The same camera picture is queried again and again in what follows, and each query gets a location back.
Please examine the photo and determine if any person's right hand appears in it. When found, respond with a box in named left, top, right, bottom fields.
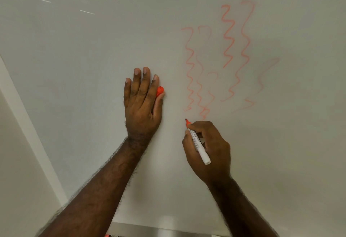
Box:
left=182, top=120, right=232, bottom=187

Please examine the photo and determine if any metal marker tray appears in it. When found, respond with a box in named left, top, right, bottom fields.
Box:
left=107, top=227, right=229, bottom=237

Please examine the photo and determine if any white whiteboard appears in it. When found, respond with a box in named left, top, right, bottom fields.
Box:
left=0, top=0, right=346, bottom=231

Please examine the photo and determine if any person's left forearm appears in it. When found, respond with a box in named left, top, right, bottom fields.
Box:
left=36, top=136, right=152, bottom=237

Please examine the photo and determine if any person's right forearm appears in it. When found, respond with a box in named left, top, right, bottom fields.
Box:
left=208, top=176, right=280, bottom=237

